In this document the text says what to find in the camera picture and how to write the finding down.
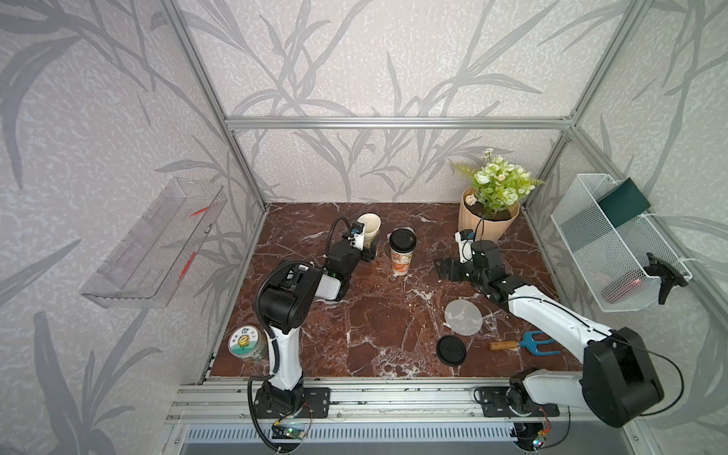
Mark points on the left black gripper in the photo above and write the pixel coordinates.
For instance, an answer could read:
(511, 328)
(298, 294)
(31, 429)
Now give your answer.
(368, 256)

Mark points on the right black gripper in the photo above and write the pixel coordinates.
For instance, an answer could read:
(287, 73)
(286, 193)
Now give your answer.
(454, 263)

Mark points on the round leak-proof paper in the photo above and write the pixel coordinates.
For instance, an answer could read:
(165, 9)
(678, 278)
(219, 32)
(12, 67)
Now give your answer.
(463, 318)

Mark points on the black cup lid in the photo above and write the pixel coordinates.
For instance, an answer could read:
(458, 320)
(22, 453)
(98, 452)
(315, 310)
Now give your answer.
(403, 240)
(451, 351)

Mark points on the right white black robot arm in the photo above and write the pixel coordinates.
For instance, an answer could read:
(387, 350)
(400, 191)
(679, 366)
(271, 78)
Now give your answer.
(618, 381)

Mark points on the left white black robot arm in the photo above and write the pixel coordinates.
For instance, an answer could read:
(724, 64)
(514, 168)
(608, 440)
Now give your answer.
(283, 303)

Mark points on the pink ribbed flower pot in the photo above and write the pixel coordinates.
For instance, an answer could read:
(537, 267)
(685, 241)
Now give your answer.
(485, 229)

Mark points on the green white artificial flowers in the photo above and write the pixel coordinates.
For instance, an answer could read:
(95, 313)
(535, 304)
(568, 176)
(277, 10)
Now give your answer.
(496, 187)

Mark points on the dark red item in basket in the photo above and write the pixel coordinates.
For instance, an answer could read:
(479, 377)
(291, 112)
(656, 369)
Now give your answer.
(623, 288)

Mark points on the dark green card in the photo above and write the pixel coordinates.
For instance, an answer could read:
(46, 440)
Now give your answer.
(623, 203)

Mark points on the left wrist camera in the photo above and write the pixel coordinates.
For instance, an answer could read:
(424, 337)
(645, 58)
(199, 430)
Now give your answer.
(356, 236)

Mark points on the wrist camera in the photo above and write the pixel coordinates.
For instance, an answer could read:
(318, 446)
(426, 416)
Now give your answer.
(356, 236)
(465, 239)

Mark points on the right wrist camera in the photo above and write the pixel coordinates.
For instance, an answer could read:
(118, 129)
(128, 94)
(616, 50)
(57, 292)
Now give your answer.
(465, 239)

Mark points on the wooden handled blue tool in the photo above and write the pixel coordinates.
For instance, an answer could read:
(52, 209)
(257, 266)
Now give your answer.
(529, 341)

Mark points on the white wire mesh basket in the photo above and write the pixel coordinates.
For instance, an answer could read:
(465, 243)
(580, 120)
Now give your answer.
(603, 253)

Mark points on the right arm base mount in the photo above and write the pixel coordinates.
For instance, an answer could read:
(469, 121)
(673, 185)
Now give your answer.
(508, 402)

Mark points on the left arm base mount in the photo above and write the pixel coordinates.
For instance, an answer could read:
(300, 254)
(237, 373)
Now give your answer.
(274, 403)

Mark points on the black wall clamp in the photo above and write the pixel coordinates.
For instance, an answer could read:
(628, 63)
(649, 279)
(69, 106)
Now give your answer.
(670, 277)

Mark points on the clear acrylic wall shelf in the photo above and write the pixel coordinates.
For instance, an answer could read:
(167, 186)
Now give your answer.
(146, 268)

